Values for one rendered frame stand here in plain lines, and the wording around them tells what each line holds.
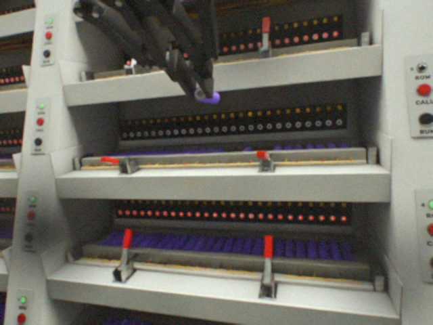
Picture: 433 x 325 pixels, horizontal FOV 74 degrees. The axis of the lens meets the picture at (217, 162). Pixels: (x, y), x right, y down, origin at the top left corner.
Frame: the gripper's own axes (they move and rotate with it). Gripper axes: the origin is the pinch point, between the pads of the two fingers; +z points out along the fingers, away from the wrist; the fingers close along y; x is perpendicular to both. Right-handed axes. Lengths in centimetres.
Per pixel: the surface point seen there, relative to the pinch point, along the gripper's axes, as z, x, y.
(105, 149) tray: 30.1, -1.6, 34.6
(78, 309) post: 30, 36, 35
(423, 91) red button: 13.0, -2.2, -29.9
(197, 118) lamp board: 28.9, -7.8, 9.9
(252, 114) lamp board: 28.7, -7.8, -3.0
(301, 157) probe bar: 19.8, 5.1, -13.1
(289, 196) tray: 17.4, 12.3, -11.1
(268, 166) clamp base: 18.8, 6.9, -7.6
